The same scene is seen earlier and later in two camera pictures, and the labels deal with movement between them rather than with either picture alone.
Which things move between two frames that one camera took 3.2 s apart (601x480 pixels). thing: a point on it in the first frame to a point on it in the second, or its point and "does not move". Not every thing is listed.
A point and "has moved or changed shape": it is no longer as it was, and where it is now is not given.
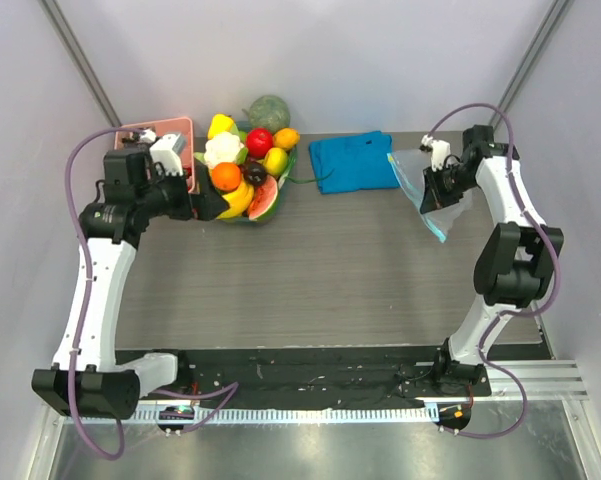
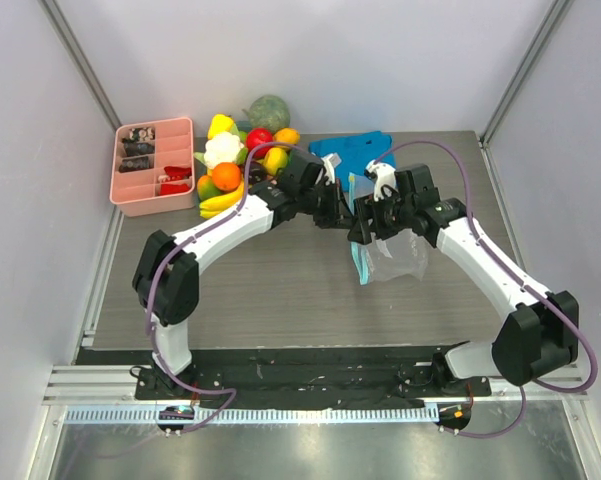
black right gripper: x=440 y=187 to x=368 y=220
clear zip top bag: x=410 y=165 has moved or changed shape
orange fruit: x=226 y=176 does not move
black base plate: x=312 y=378 does not move
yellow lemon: x=276 y=161 does not move
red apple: x=258 y=142 does not move
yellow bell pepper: x=220 y=123 does not move
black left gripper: x=209 y=202 to x=333 y=217
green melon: x=268 y=112 does not move
